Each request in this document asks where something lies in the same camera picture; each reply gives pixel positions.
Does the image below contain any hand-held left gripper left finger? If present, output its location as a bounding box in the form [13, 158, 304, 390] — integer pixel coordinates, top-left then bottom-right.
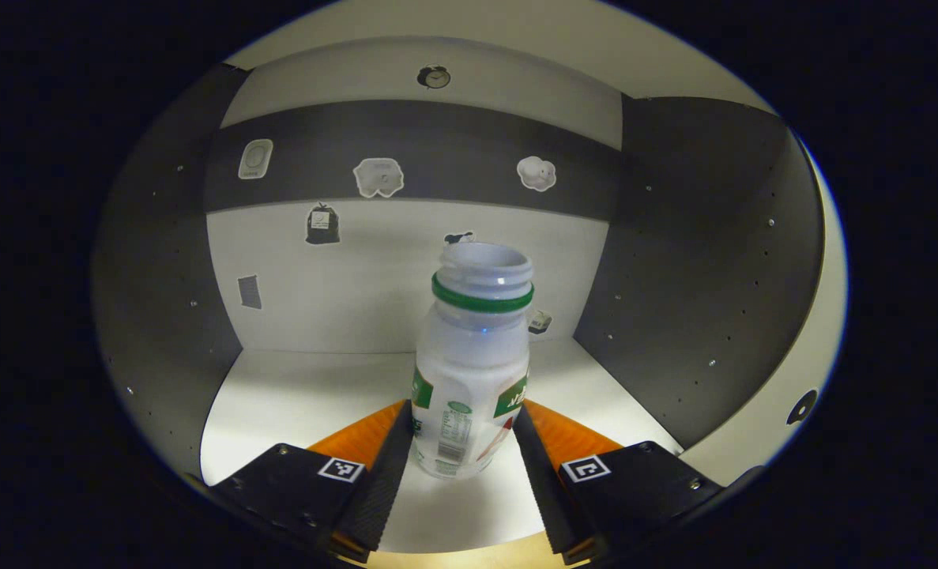
[204, 399, 414, 563]

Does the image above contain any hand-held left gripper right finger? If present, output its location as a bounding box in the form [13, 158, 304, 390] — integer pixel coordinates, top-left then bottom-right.
[512, 399, 726, 566]

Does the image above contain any white plastic bottle green label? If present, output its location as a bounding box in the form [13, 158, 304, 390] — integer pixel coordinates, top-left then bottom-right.
[411, 241, 535, 480]

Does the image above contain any white cabinet shelf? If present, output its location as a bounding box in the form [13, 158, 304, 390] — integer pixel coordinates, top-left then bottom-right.
[200, 340, 687, 554]
[224, 0, 778, 115]

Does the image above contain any white cabinet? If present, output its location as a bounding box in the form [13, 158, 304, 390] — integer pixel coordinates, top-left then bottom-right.
[93, 36, 827, 554]

